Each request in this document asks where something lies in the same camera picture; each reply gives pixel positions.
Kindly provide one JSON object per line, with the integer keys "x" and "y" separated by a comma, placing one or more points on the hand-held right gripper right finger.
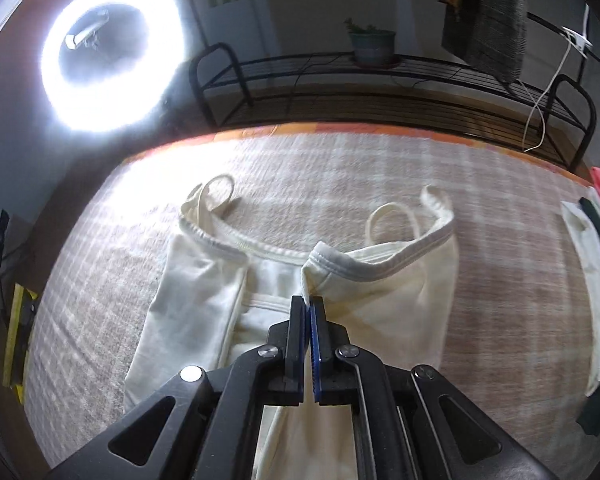
{"x": 318, "y": 350}

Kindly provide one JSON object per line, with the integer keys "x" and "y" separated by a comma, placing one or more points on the green potted plant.
{"x": 372, "y": 42}

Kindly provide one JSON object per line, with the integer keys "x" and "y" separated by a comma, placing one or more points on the black metal rack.
{"x": 430, "y": 85}

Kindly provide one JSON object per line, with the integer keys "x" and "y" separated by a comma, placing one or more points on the white clip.
{"x": 577, "y": 40}

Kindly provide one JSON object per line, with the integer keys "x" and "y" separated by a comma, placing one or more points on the yellow box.
{"x": 17, "y": 335}

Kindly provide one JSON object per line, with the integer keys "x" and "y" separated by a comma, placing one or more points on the checked beige blanket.
{"x": 505, "y": 280}

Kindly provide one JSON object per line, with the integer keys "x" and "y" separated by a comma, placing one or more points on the cream white tank top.
{"x": 380, "y": 290}

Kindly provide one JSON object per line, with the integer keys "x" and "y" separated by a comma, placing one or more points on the white garment with dark trim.
{"x": 587, "y": 280}

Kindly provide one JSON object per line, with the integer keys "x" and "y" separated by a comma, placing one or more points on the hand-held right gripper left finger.
{"x": 297, "y": 345}

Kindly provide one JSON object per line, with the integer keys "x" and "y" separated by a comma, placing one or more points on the dark checked hanging cloth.
{"x": 495, "y": 15}

